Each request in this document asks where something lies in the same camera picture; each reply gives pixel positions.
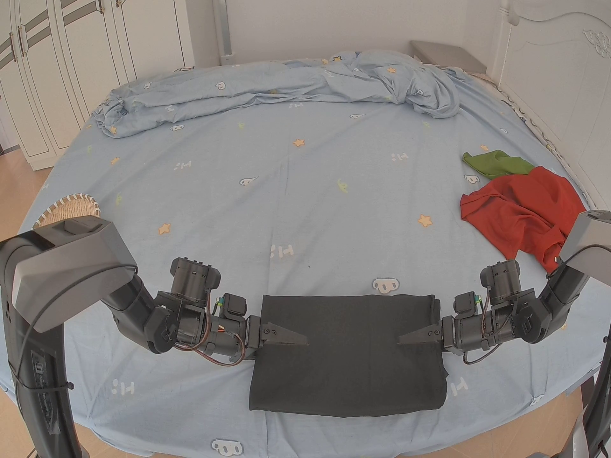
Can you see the green garment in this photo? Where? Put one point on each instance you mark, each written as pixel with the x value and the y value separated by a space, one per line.
pixel 499 162

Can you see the grey bedside table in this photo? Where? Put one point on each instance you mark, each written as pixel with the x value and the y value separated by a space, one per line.
pixel 444 53

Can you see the round woven basket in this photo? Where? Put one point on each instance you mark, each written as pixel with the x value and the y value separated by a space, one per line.
pixel 67 208

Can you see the red garment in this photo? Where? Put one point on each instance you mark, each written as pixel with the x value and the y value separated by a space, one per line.
pixel 520 208

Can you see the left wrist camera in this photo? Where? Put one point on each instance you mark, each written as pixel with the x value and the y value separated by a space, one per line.
pixel 232 306

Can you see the black shirt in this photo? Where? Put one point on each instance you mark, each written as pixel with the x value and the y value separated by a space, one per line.
pixel 348 375

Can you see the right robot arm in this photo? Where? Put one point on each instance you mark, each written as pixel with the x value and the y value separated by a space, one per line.
pixel 563 294

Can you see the pale blue quilt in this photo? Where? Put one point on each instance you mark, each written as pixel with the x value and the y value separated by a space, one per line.
pixel 215 93

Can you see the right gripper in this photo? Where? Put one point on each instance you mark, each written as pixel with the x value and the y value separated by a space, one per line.
pixel 465 334

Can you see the white wardrobe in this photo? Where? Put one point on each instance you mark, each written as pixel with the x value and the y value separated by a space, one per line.
pixel 86 65

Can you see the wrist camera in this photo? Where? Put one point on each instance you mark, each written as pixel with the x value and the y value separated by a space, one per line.
pixel 232 306
pixel 465 303

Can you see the bed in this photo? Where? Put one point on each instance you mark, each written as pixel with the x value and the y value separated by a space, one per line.
pixel 286 160

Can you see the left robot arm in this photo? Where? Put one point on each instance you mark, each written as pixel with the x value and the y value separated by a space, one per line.
pixel 71 265

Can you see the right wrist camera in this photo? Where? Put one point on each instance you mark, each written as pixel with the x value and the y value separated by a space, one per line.
pixel 465 303

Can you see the grey vertical wall duct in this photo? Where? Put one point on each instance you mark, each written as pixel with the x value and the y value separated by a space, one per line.
pixel 223 12

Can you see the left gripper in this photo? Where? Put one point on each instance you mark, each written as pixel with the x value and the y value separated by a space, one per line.
pixel 231 339

